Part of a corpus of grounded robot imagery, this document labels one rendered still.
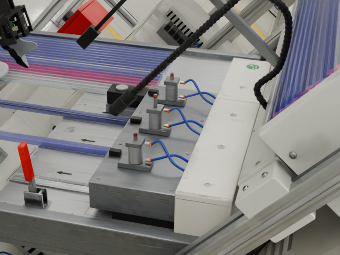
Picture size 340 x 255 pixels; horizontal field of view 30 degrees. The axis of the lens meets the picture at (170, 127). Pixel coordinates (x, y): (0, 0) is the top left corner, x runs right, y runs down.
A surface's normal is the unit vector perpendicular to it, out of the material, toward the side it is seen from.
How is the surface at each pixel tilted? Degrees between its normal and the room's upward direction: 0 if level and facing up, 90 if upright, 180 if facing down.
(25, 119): 0
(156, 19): 0
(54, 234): 90
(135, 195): 90
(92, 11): 0
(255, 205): 90
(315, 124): 90
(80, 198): 42
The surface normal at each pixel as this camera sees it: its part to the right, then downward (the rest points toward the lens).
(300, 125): -0.25, 0.48
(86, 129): 0.02, -0.87
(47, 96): 0.66, -0.55
